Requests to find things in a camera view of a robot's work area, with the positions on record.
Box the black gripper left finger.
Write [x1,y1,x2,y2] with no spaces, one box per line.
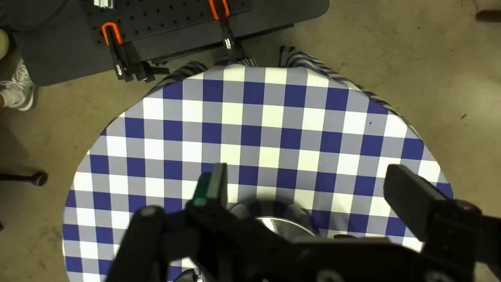
[107,162,248,282]

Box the dark grey work table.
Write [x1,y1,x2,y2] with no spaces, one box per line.
[0,0,333,88]

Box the black caster leg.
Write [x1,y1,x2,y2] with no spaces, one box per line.
[0,170,51,188]

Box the orange black bar clamp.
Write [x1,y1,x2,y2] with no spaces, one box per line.
[207,0,257,66]
[99,21,171,83]

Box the white sneaker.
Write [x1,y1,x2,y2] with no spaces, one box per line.
[0,60,38,113]

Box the black perforated mounting board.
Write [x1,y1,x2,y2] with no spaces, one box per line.
[85,0,253,43]

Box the glass pot lid black knob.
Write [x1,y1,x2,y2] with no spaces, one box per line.
[229,201,322,245]

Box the blue white checkered tablecloth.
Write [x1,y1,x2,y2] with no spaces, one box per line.
[62,46,455,282]

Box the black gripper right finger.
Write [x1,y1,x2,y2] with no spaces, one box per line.
[384,163,501,282]

